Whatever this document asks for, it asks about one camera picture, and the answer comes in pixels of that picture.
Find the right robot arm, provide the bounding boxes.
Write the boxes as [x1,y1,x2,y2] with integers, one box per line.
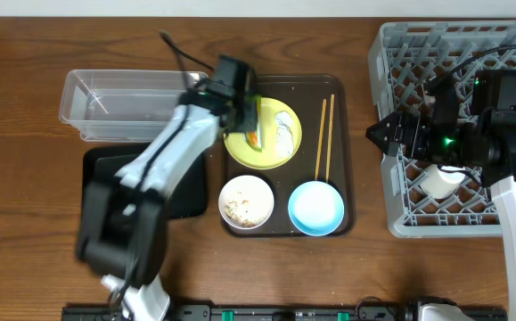
[366,70,516,320]

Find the light blue bowl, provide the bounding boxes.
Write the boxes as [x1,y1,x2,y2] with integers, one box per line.
[288,181,345,236]

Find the rice food scraps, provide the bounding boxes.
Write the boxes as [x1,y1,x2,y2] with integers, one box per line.
[224,192,262,227]

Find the clear plastic bin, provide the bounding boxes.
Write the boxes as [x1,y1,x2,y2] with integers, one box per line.
[59,70,208,143]

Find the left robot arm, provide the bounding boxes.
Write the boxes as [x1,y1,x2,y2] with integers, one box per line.
[76,55,260,320]

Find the white bowl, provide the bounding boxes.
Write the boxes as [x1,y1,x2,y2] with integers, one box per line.
[218,175,274,230]

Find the small white cup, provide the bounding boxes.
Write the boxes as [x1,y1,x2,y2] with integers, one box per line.
[420,164,466,199]

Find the green snack wrapper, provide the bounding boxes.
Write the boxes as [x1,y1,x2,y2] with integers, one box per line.
[245,96,263,152]

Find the dark brown serving tray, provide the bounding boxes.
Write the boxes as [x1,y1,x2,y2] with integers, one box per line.
[223,75,356,238]

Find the black tray bin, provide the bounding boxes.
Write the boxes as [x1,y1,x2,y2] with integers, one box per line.
[81,143,208,220]

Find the left wooden chopstick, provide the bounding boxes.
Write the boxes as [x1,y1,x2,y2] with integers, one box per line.
[315,99,327,180]

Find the yellow plate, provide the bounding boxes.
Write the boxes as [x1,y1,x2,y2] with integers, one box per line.
[225,97,302,169]

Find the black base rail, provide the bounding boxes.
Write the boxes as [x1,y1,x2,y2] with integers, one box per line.
[60,303,508,321]

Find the grey dishwasher rack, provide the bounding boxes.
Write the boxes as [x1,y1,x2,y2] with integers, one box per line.
[368,21,516,238]

